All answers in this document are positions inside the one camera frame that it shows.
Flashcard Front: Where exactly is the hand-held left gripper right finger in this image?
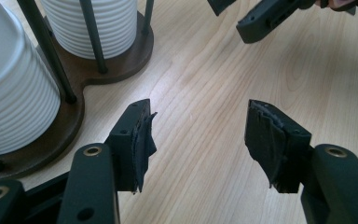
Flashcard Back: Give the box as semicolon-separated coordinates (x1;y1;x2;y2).
244;99;312;194

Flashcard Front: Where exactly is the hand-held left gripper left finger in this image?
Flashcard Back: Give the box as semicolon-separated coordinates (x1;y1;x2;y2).
104;98;158;194

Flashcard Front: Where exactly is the brown wooden cup holder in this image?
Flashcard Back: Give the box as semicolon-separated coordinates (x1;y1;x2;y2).
0;0;155;183

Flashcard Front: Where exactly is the stack of white paper cups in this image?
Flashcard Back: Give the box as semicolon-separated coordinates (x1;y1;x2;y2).
0;0;62;158
39;0;139;61

